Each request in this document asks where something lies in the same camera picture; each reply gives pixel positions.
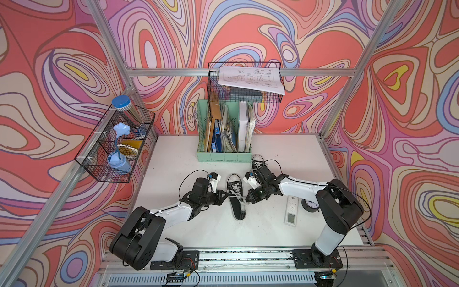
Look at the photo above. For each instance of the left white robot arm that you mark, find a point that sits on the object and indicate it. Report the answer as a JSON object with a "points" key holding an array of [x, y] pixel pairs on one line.
{"points": [[140, 241]]}

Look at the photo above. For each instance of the black tape roll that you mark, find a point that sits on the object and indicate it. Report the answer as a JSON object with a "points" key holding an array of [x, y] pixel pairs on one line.
{"points": [[309, 206]]}

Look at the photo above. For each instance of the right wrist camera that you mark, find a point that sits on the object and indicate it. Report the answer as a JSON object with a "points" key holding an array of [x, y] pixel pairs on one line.
{"points": [[251, 179]]}

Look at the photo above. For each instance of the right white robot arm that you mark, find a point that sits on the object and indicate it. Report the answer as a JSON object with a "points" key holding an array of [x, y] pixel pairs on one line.
{"points": [[340, 208]]}

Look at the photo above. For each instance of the green perforated file organizer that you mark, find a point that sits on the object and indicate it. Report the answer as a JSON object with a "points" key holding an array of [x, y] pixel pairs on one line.
{"points": [[201, 115]]}

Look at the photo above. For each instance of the yellow tin in basket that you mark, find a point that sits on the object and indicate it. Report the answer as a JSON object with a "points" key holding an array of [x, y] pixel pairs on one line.
{"points": [[130, 147]]}

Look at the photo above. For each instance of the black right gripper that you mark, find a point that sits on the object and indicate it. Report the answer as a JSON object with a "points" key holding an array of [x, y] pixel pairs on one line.
{"points": [[254, 199]]}

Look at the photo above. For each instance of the blue lidded jar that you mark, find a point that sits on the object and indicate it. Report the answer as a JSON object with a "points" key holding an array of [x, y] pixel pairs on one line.
{"points": [[128, 111]]}

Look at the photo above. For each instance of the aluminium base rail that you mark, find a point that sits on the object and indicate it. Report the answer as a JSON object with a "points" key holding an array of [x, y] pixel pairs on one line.
{"points": [[353, 266]]}

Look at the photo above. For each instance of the black wire basket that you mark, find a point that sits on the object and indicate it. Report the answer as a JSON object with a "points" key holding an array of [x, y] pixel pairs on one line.
{"points": [[92, 157], [220, 93]]}

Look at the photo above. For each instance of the white printed paper sheet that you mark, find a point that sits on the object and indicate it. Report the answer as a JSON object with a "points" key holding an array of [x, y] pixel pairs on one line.
{"points": [[260, 79]]}

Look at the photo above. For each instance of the black wire basket back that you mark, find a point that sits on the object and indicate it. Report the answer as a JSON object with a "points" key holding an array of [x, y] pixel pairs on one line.
{"points": [[220, 93]]}

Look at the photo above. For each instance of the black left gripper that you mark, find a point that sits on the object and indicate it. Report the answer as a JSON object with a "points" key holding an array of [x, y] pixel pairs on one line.
{"points": [[219, 200]]}

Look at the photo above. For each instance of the black wire basket left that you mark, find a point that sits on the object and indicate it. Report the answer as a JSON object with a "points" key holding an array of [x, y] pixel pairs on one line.
{"points": [[92, 157]]}

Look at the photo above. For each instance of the white book in organizer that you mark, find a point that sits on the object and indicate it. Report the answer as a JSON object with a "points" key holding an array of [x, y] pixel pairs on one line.
{"points": [[243, 122]]}

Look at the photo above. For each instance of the black sneaker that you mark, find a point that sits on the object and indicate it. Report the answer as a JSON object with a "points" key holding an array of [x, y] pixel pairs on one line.
{"points": [[257, 162], [235, 191]]}

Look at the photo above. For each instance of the white remote control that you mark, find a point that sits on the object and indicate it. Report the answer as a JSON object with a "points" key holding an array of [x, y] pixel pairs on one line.
{"points": [[291, 212]]}

